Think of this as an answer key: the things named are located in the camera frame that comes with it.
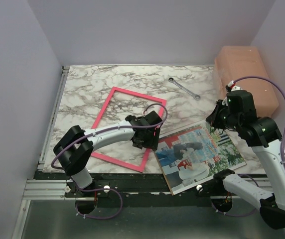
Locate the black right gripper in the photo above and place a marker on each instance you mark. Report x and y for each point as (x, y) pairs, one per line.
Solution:
(213, 118)

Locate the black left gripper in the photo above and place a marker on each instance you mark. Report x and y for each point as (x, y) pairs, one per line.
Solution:
(151, 144)

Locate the printed photo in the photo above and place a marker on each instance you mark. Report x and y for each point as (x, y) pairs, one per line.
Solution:
(191, 155)

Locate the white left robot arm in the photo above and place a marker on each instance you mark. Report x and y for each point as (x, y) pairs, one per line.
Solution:
(76, 146)

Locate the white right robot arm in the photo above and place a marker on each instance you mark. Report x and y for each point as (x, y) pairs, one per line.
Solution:
(266, 141)

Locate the silver ratchet wrench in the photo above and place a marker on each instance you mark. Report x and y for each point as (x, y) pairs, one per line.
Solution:
(194, 95)

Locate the translucent orange plastic box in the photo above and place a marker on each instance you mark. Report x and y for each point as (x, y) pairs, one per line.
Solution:
(241, 61)

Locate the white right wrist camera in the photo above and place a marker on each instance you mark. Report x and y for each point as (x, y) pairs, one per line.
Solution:
(231, 86)

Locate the aluminium extrusion rail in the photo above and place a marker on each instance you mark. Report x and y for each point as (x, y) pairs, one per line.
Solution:
(44, 190)

